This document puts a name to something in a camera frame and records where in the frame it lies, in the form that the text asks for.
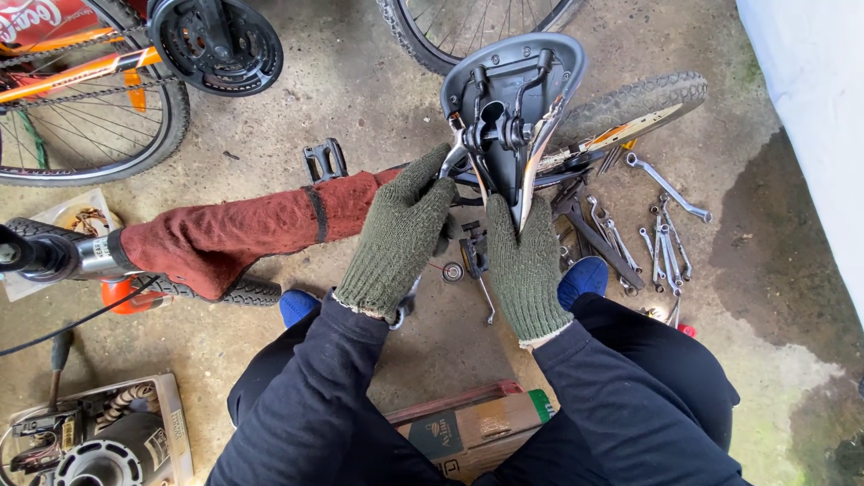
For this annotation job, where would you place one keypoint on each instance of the person's right hand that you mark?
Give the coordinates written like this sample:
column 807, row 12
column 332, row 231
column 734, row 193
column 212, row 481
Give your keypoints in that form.
column 526, row 277

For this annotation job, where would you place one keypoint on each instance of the person's left hand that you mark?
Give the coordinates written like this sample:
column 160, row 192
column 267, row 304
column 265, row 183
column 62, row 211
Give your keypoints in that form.
column 395, row 233

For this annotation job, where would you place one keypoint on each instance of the person's left fingers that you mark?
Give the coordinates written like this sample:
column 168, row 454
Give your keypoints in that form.
column 422, row 172

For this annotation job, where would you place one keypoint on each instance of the silver open-end wrench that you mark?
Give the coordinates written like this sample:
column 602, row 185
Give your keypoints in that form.
column 453, row 158

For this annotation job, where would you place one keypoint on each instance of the black bicycle saddle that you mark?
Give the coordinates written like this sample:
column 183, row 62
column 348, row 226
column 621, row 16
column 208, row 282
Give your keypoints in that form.
column 506, row 74

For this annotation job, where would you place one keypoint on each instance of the black bicycle pedal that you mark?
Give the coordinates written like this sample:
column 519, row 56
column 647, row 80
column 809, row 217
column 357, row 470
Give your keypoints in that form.
column 325, row 160
column 474, row 251

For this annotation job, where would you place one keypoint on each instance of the bicycle wheel with thin tyre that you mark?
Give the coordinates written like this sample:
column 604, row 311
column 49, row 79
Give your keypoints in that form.
column 422, row 40

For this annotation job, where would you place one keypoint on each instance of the thin metal hex key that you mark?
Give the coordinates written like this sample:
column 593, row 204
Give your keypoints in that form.
column 487, row 300

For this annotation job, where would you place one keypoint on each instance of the large black adjustable tool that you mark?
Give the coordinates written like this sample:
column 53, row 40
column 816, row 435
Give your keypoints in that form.
column 594, row 236

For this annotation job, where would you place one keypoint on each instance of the blue left shoe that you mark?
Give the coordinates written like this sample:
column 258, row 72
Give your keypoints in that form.
column 297, row 307

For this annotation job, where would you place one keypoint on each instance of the blue shoe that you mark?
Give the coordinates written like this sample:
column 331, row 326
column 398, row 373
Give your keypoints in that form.
column 584, row 278
column 297, row 307

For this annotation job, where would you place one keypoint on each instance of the blue right shoe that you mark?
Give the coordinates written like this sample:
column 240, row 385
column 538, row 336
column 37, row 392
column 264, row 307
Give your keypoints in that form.
column 584, row 278

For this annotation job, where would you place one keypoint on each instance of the red cloth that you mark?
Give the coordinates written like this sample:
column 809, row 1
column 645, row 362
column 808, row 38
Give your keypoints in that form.
column 236, row 229

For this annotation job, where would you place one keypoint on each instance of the bicycle wheel with worn tyre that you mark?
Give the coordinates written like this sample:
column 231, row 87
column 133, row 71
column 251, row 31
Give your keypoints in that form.
column 634, row 101

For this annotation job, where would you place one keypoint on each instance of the red wooden strip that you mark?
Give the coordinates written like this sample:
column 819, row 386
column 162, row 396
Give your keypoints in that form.
column 459, row 398

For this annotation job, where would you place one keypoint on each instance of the heap of small spanners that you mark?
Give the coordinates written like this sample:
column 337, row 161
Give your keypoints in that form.
column 665, row 250

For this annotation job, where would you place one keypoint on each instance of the person's left leg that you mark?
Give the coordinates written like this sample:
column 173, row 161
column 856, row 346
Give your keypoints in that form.
column 270, row 378

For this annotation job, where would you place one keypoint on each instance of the person's leg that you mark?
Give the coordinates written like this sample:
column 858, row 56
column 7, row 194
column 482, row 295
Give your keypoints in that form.
column 661, row 364
column 270, row 378

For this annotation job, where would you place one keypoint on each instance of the brown cardboard box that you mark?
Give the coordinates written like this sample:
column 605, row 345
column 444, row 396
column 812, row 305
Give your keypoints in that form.
column 472, row 432

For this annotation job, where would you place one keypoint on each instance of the spoked bicycle wheel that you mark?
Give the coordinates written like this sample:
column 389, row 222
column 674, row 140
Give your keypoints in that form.
column 155, row 135

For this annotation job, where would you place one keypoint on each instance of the person's right leg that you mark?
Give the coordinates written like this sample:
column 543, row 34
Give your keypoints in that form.
column 661, row 364

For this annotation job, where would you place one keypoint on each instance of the small red cap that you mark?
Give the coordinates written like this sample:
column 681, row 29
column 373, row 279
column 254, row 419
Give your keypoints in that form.
column 687, row 331

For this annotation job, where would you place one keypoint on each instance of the orange plastic part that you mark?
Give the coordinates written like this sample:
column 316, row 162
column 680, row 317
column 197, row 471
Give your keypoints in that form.
column 125, row 297

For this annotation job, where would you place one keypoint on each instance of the white tray with copper coil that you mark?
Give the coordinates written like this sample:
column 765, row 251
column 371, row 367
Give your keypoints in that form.
column 81, row 216

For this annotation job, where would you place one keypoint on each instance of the bicycle fork with stem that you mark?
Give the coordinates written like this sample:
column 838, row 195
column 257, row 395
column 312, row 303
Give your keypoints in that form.
column 61, row 255

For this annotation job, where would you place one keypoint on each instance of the white tarpaulin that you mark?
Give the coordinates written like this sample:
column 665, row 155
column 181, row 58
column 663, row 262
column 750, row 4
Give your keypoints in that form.
column 810, row 101

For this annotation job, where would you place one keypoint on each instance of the red printed sign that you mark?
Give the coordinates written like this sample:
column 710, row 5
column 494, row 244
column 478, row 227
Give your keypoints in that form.
column 40, row 17

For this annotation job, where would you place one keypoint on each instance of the box with electric motor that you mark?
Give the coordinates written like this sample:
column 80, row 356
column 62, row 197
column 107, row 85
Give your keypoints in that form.
column 101, row 439

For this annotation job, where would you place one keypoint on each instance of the orange bicycle frame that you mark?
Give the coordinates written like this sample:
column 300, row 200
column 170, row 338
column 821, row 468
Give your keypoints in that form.
column 74, row 73

